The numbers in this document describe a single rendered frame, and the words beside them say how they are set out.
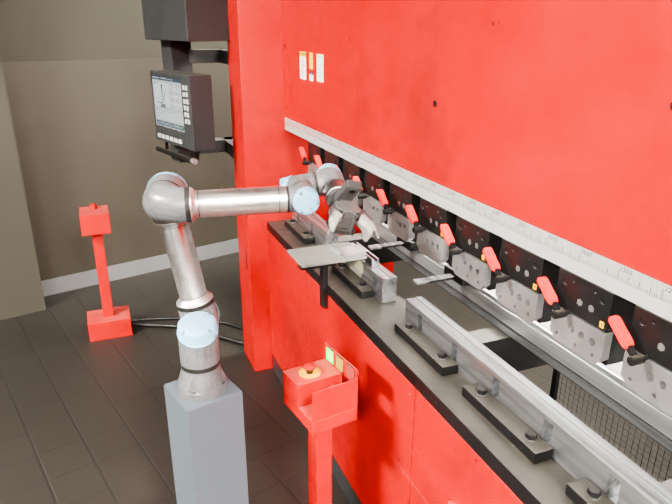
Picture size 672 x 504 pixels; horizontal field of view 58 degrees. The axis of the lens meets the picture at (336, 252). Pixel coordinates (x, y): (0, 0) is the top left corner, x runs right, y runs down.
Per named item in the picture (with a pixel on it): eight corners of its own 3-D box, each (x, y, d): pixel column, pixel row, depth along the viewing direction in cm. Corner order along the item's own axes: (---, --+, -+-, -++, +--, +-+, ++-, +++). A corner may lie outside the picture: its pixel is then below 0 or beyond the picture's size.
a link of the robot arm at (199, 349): (178, 372, 175) (174, 330, 170) (181, 349, 187) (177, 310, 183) (220, 368, 177) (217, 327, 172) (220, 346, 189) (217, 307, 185)
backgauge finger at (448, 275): (406, 280, 211) (407, 266, 209) (469, 269, 220) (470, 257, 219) (423, 293, 201) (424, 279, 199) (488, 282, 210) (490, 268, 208)
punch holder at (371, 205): (362, 213, 221) (363, 169, 215) (383, 211, 224) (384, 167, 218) (380, 225, 208) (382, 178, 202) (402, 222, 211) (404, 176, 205)
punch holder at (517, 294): (494, 300, 151) (500, 238, 146) (521, 295, 154) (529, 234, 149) (533, 326, 138) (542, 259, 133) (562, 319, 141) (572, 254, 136)
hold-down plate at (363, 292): (331, 270, 248) (331, 263, 247) (343, 268, 250) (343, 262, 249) (361, 299, 222) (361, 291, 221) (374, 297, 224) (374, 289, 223)
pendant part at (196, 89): (156, 139, 327) (149, 70, 314) (176, 136, 334) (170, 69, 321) (194, 152, 294) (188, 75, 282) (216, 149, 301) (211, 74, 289)
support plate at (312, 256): (287, 252, 235) (286, 249, 235) (348, 243, 245) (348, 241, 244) (302, 268, 220) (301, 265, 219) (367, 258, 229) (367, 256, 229)
